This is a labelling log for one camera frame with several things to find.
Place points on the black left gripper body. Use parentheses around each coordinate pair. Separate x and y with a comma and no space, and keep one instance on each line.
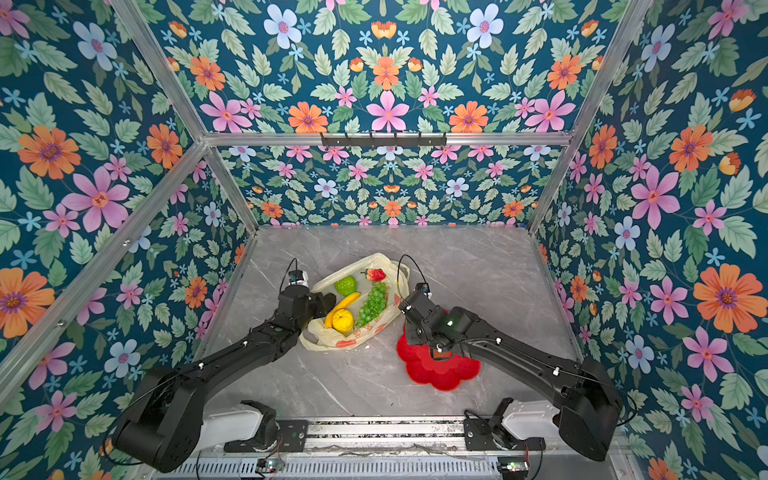
(313,309)

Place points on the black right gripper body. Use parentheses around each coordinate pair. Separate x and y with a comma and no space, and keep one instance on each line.
(420,336)

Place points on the yellow fake banana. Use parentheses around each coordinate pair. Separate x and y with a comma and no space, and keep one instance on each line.
(343,304)

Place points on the yellow fake lemon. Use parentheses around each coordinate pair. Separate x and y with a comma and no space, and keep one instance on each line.
(343,321)

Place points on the red flower-shaped plastic bowl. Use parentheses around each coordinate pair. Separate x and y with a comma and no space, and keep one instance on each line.
(444,374)

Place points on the cream plastic fruit-print bag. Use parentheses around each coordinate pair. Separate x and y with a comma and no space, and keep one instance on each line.
(317,338)

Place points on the green fake grapes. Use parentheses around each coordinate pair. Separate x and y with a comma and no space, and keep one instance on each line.
(374,305)

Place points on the red fake strawberry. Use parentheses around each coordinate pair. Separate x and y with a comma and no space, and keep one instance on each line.
(375,275)

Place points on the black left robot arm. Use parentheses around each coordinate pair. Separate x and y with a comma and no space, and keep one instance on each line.
(168,419)

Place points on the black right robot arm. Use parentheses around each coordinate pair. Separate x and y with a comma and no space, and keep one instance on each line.
(588,406)

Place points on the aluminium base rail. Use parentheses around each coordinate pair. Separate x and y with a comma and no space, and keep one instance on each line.
(356,433)

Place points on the black hook rail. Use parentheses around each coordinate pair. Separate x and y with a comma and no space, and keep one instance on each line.
(371,140)

